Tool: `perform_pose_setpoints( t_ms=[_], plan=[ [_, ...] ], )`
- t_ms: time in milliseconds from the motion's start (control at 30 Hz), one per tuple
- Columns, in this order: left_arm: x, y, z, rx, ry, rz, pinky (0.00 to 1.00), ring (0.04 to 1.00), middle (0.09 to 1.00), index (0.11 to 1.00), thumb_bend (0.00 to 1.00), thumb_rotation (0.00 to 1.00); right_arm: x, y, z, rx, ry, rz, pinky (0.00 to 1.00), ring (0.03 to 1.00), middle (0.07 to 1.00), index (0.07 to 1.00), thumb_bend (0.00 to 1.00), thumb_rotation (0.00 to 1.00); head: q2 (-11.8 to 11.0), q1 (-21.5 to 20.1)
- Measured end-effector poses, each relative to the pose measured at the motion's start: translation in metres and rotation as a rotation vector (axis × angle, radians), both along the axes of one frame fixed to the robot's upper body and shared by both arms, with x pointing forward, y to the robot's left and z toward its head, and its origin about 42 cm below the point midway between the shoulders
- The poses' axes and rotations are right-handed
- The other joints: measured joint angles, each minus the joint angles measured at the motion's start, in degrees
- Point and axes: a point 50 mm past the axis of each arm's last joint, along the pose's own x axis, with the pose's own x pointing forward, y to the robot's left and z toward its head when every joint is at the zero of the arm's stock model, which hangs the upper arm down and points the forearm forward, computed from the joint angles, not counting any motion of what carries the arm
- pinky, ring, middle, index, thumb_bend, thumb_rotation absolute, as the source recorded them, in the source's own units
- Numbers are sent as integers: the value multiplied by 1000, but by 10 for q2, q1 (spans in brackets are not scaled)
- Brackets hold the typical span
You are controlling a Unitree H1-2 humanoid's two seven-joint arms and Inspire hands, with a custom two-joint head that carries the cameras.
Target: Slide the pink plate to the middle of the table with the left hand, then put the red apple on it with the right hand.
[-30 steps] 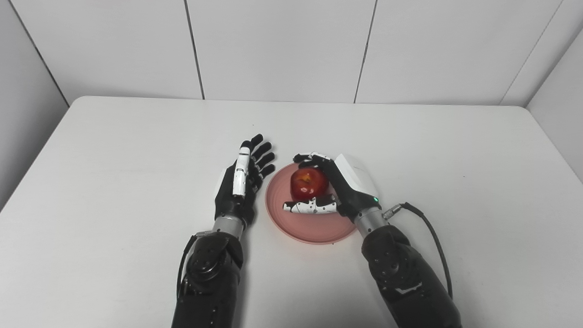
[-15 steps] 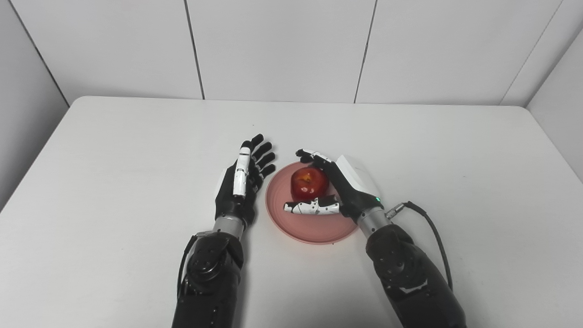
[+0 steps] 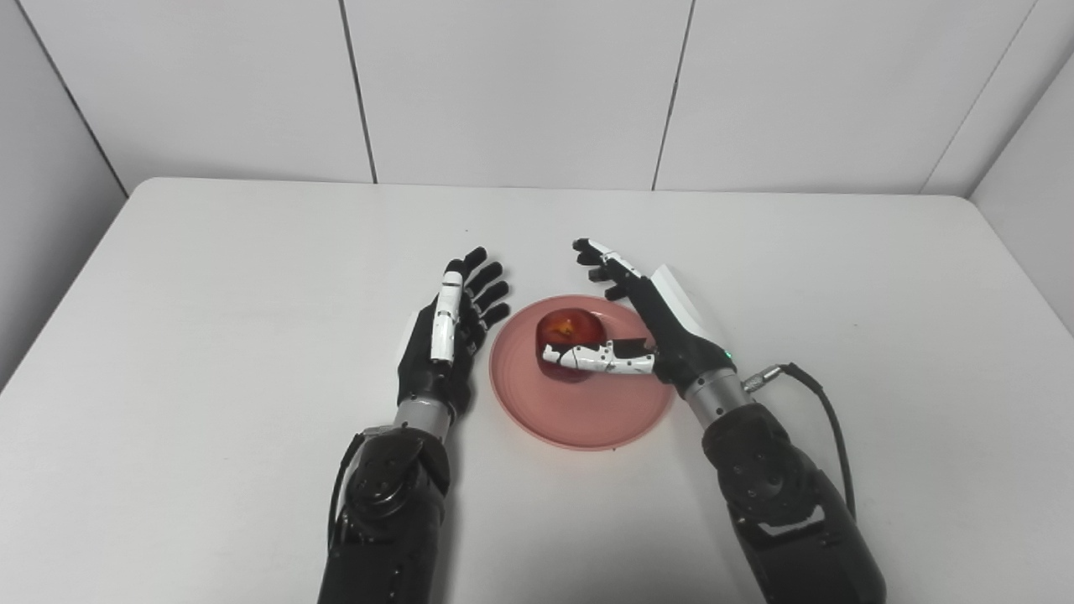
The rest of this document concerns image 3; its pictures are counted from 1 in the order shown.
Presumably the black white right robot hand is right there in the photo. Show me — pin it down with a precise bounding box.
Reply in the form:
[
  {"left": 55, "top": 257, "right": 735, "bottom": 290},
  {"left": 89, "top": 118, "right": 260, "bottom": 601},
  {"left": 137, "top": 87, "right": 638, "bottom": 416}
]
[{"left": 542, "top": 237, "right": 738, "bottom": 395}]

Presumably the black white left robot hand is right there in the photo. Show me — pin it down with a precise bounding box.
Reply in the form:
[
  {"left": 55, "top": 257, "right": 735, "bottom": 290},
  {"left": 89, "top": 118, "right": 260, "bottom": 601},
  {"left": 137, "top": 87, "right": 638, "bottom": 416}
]
[{"left": 396, "top": 246, "right": 512, "bottom": 416}]

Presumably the red apple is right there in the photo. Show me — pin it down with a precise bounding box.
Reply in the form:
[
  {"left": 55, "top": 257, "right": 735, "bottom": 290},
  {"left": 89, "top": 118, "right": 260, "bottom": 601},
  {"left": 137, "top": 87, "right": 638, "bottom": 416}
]
[{"left": 537, "top": 308, "right": 607, "bottom": 384}]

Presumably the pink round plate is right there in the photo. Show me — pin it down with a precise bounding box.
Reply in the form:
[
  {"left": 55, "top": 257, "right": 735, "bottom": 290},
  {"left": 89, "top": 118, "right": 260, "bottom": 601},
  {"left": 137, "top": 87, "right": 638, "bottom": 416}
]
[{"left": 489, "top": 294, "right": 676, "bottom": 451}]

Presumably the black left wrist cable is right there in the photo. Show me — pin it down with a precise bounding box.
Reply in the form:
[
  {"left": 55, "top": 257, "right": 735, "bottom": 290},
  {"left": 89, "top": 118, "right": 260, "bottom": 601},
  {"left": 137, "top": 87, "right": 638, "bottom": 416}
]
[{"left": 326, "top": 426, "right": 395, "bottom": 555}]

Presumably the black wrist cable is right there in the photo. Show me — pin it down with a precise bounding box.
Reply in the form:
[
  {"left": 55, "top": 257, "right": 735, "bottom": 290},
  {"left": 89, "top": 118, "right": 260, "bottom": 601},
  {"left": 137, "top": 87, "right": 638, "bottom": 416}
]
[
  {"left": 742, "top": 362, "right": 858, "bottom": 519},
  {"left": 326, "top": 426, "right": 395, "bottom": 555}
]

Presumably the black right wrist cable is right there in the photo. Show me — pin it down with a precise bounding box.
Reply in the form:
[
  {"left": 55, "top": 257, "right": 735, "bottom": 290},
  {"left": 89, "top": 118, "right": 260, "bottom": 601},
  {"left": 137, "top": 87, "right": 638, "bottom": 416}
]
[{"left": 742, "top": 362, "right": 858, "bottom": 519}]

